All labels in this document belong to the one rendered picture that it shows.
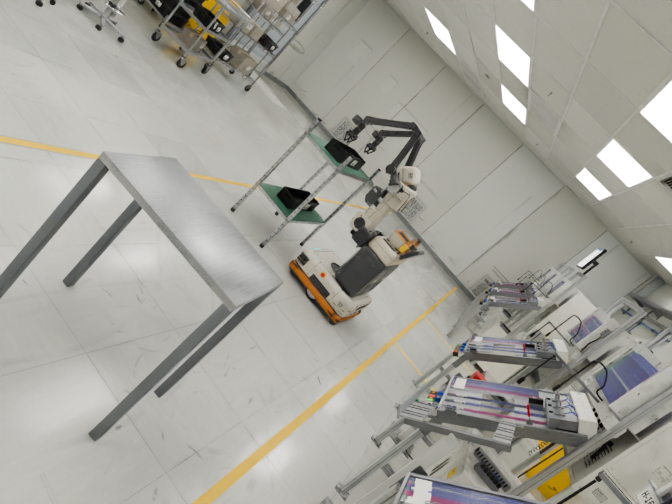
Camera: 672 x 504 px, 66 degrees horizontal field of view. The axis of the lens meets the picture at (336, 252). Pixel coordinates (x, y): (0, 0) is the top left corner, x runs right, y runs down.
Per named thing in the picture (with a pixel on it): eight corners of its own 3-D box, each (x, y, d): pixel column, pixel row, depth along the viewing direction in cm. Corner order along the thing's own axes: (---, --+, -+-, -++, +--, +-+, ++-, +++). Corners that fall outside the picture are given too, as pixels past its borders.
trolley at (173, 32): (147, 36, 637) (198, -29, 610) (180, 48, 724) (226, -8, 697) (177, 68, 639) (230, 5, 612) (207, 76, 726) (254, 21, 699)
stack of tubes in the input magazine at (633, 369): (609, 404, 245) (659, 371, 237) (594, 377, 293) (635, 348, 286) (629, 426, 242) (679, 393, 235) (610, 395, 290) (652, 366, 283)
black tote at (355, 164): (336, 161, 431) (346, 152, 428) (324, 146, 435) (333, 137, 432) (357, 171, 485) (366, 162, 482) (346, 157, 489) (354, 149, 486)
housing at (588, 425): (576, 448, 248) (579, 419, 248) (567, 414, 295) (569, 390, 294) (595, 451, 246) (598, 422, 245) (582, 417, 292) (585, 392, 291)
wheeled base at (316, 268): (357, 316, 490) (376, 300, 483) (333, 326, 430) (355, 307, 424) (313, 262, 505) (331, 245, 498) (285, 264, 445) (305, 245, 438)
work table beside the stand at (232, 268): (68, 279, 240) (175, 158, 218) (164, 395, 234) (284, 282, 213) (-21, 299, 197) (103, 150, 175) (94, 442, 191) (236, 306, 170)
